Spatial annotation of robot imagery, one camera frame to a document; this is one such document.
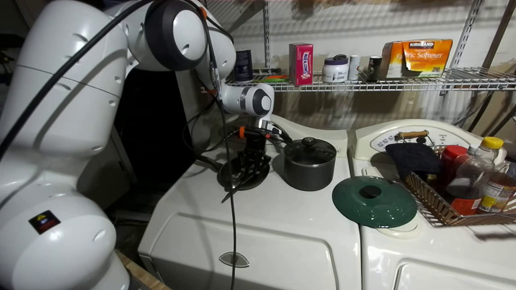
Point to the pink box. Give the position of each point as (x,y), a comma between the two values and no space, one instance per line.
(302,61)

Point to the yellow capped bottle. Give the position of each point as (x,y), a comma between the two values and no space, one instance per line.
(492,143)

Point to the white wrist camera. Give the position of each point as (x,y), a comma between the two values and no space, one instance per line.
(273,129)

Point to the silver knife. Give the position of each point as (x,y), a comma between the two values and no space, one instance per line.
(230,195)

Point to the small dark container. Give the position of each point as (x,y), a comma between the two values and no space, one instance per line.
(375,66)

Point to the green round lid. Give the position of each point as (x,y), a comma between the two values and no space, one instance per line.
(376,206)

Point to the dark blue cloth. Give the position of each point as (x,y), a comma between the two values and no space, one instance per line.
(412,158)

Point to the clear bottle with dark liquid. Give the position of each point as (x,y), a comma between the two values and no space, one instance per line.
(467,178)

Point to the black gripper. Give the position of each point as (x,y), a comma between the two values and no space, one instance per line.
(254,143)

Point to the red bottle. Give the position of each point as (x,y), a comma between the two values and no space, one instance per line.
(454,156)

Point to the orange and white box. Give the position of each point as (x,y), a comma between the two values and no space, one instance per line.
(391,59)

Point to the white dryer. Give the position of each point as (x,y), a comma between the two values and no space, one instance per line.
(430,257)

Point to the white jar with dark lid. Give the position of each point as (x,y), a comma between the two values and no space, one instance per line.
(336,69)

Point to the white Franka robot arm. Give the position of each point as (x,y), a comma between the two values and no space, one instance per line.
(70,106)

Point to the small white cup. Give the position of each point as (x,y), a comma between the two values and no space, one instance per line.
(354,66)

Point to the grey louvered door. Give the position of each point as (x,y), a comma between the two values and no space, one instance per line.
(107,177)

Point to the orange fabric softener box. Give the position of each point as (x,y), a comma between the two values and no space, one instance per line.
(428,53)

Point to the black frying pan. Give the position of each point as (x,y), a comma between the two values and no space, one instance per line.
(225,174)

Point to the dark pot with lid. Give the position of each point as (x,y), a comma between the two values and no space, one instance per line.
(309,162)

